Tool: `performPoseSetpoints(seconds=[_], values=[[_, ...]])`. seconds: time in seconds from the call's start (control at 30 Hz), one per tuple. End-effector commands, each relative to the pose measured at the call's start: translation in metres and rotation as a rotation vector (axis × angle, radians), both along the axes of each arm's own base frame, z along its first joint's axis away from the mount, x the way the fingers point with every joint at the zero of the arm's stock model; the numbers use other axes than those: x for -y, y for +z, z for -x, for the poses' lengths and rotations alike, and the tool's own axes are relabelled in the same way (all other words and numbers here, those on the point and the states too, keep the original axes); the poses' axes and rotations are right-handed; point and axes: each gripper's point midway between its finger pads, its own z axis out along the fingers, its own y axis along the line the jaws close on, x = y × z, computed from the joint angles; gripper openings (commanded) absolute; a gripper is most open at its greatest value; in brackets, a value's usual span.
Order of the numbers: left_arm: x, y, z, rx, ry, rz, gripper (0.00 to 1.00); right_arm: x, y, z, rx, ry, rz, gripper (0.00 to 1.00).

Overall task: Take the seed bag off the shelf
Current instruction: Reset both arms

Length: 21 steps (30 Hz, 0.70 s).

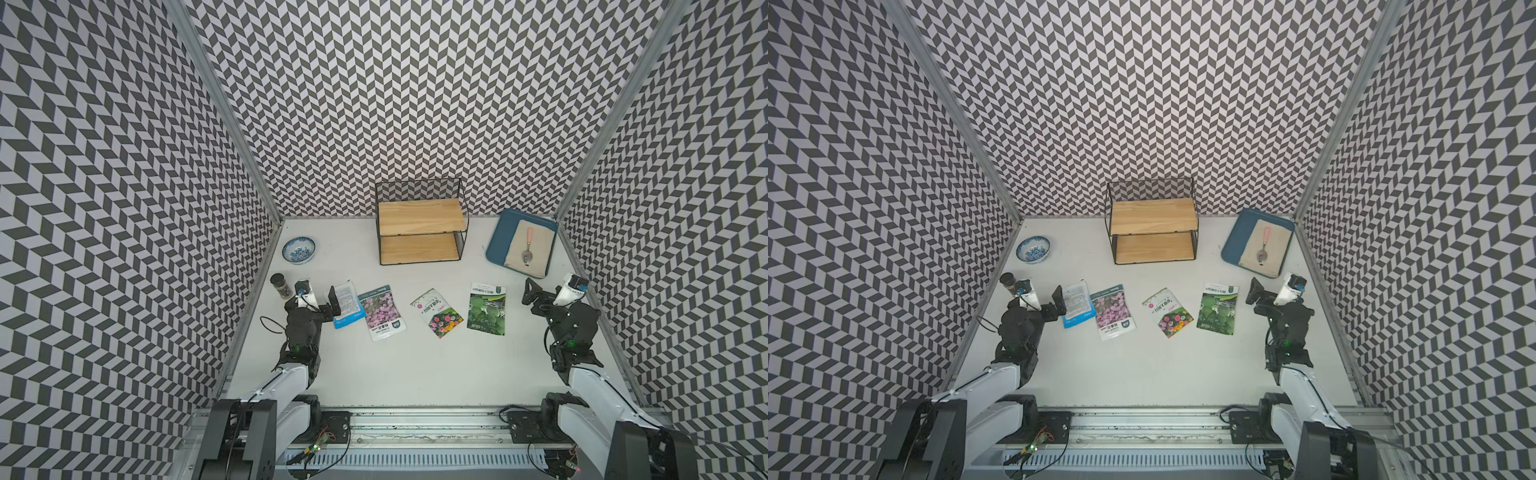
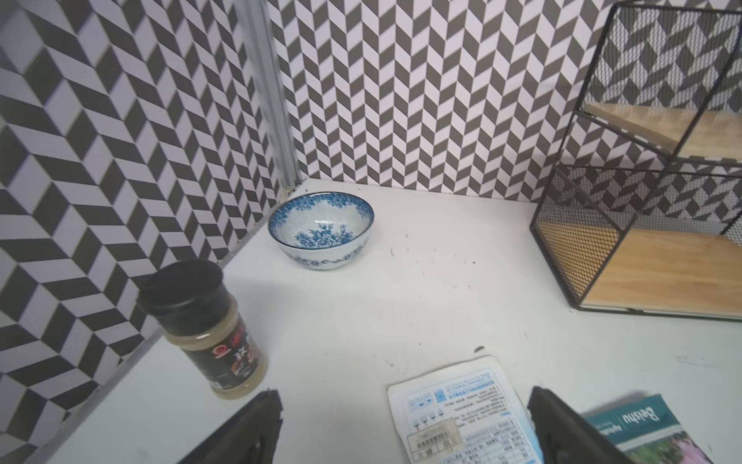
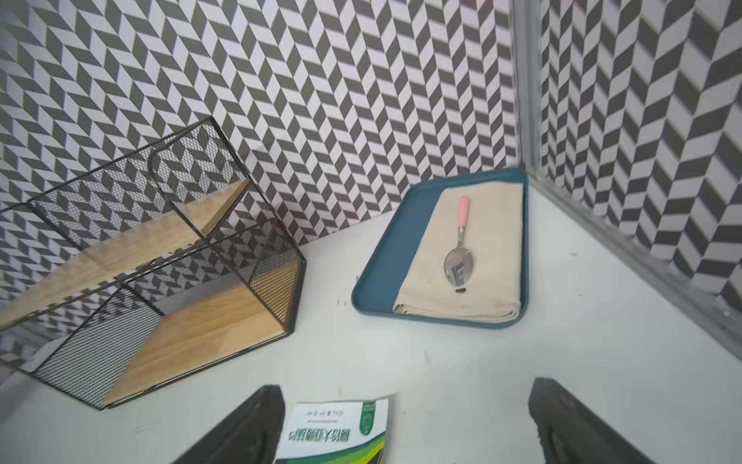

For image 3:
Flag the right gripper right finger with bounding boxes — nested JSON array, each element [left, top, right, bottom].
[[529, 377, 651, 463]]

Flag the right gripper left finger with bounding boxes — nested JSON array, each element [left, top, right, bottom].
[[175, 385, 285, 464]]

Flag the green lotus seed bag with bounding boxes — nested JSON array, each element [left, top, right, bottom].
[[274, 398, 390, 463]]

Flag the teal plastic tray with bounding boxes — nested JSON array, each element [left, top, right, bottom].
[[351, 167, 529, 330]]

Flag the beige folded cloth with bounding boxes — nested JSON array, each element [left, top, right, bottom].
[[393, 182, 523, 323]]

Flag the black wire wooden shelf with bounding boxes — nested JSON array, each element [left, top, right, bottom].
[[1, 117, 306, 410]]

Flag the pink handled metal spoon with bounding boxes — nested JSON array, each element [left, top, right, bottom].
[[444, 195, 473, 293]]

